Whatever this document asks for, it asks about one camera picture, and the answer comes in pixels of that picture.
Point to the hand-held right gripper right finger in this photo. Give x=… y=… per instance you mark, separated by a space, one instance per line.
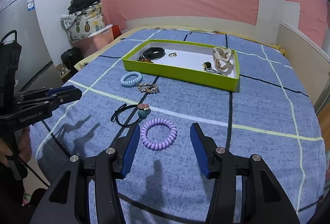
x=199 y=151

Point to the pink storage box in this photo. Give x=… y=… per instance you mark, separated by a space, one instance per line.
x=100 y=41

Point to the black wrist band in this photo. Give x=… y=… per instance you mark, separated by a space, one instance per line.
x=148 y=55

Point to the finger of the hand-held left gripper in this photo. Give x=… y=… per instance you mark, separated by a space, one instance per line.
x=63 y=90
x=67 y=99

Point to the green cardboard box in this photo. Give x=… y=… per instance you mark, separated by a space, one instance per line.
x=180 y=74

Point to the amber bead hair accessory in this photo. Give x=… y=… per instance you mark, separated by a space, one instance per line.
x=144 y=59

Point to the person's left hand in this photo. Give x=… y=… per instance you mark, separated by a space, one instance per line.
x=25 y=146

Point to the cardboard box with bottles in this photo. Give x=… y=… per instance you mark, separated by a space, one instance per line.
x=63 y=73

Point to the grey refrigerator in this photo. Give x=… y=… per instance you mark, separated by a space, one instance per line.
x=31 y=41

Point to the blue plaid bedsheet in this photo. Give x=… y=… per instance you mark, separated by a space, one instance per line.
x=257 y=149

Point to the pink hair claw clip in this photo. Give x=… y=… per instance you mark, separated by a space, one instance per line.
x=219 y=55

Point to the pineapple print fabric bag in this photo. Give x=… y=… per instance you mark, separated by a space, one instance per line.
x=85 y=24

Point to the red box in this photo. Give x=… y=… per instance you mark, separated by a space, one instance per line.
x=116 y=32

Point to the person's dark clothing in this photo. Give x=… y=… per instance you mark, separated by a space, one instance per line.
x=13 y=203

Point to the dark gold brooch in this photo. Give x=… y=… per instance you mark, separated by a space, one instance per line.
x=206 y=65

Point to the rhinestone hair clip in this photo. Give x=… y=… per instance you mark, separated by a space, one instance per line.
x=147 y=87

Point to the black backpack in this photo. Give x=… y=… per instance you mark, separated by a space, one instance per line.
x=71 y=57

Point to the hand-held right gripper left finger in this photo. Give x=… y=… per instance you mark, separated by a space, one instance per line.
x=131 y=151

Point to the beige headboard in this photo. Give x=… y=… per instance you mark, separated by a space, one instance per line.
x=301 y=51

